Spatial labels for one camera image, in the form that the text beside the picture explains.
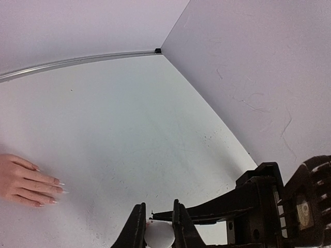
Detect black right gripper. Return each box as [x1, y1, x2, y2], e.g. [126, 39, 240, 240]
[149, 154, 331, 248]

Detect mannequin hand with nails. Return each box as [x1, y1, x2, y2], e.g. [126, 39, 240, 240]
[1, 154, 68, 208]

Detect aluminium table frame rail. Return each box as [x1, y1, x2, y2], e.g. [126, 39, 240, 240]
[1, 50, 162, 83]

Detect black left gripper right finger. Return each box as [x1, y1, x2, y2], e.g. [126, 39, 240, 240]
[172, 199, 206, 248]

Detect nail polish brush cap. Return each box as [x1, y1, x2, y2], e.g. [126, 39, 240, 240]
[144, 220, 175, 248]

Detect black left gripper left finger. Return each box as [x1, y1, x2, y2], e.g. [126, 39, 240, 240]
[111, 203, 146, 248]

